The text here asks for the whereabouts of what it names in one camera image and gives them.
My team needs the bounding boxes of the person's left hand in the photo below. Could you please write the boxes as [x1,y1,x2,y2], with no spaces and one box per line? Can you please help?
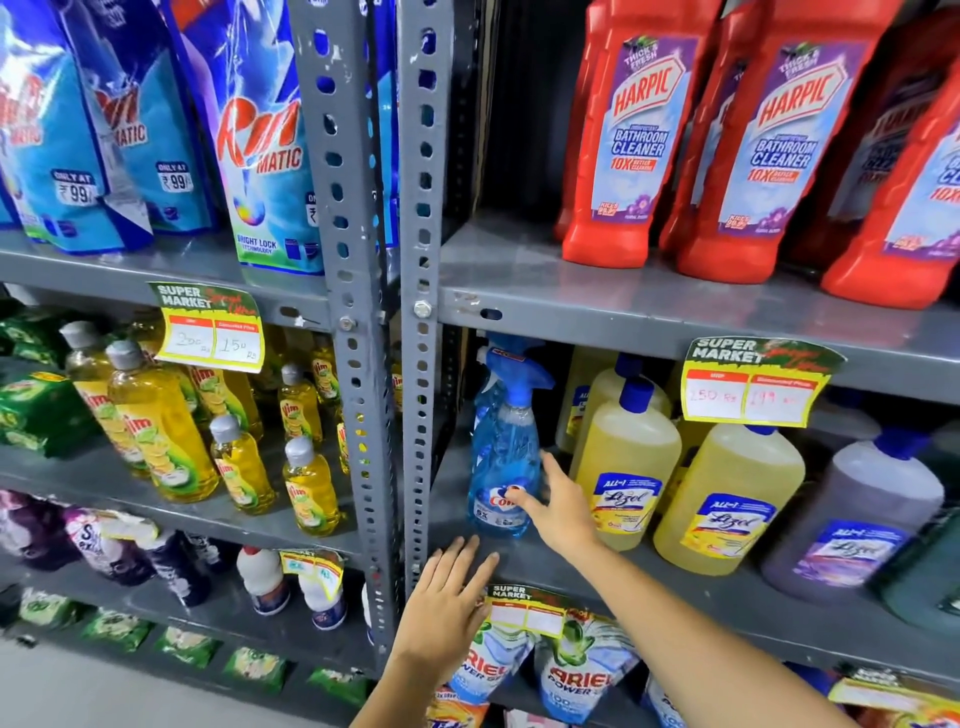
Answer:
[392,534,501,678]

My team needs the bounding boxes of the person's right hand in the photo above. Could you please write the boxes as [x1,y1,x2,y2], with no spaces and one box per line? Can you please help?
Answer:
[504,450,605,562]

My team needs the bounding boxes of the person's left forearm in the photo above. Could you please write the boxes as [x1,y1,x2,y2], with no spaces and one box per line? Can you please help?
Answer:
[348,654,451,728]

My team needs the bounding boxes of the person's right forearm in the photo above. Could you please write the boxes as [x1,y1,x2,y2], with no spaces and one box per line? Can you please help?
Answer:
[558,536,860,728]

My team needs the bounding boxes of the blue glass cleaner spray bottle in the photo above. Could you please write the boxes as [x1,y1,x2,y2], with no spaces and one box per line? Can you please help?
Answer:
[472,333,547,429]
[467,346,556,539]

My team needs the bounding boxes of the yellow green price tag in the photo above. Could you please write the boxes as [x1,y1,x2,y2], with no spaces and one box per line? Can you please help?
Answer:
[680,336,847,429]
[279,549,346,601]
[147,281,266,375]
[828,667,960,728]
[486,583,571,640]

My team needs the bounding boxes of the white green detergent pouch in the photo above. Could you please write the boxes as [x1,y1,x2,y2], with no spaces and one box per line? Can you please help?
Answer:
[534,611,642,726]
[447,618,537,706]
[641,675,687,728]

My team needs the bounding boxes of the white bottle with red cap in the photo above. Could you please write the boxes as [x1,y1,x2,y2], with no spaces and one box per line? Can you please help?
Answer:
[236,545,292,618]
[298,566,348,633]

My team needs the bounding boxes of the yellow floor cleaner bottle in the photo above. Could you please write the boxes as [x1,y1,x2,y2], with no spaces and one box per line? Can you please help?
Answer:
[570,375,684,552]
[577,352,674,459]
[652,423,807,577]
[555,346,616,455]

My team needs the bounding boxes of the orange detergent pack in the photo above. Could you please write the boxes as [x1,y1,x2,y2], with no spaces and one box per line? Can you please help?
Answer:
[425,686,490,728]

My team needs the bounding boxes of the green scrub pad packet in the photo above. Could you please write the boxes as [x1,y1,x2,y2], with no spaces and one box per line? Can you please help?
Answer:
[222,646,290,695]
[306,666,372,710]
[155,626,224,670]
[18,587,84,630]
[81,609,155,652]

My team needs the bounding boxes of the grey slotted metal shelf rack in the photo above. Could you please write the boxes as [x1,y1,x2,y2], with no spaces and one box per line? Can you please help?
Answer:
[397,0,960,728]
[0,0,402,728]

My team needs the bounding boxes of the dark blue fabric softener pouch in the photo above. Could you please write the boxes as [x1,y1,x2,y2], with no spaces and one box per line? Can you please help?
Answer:
[142,528,215,609]

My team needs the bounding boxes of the group of yellow dish liquid bottles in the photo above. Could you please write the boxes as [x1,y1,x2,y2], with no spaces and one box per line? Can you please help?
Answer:
[58,307,402,539]

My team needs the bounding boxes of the pink white fabric softener pouch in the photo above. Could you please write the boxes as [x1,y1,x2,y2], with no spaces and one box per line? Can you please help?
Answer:
[63,506,162,588]

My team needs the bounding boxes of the purple floor cleaner bottle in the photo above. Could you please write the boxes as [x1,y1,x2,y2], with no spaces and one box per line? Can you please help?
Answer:
[806,390,882,451]
[761,427,946,607]

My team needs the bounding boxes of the row of red cleaner bottles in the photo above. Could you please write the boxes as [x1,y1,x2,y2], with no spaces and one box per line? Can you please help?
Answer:
[553,0,960,311]

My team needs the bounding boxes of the blue detergent pouch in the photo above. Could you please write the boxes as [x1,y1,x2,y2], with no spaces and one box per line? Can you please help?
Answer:
[52,0,219,235]
[0,0,155,256]
[365,0,400,249]
[161,0,325,276]

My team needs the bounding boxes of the purple fabric softener pouch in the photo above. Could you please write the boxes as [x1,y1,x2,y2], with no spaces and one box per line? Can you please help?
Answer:
[0,489,80,573]

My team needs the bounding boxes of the stack of green dish bar packs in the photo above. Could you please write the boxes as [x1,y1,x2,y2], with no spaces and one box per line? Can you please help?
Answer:
[0,300,99,460]

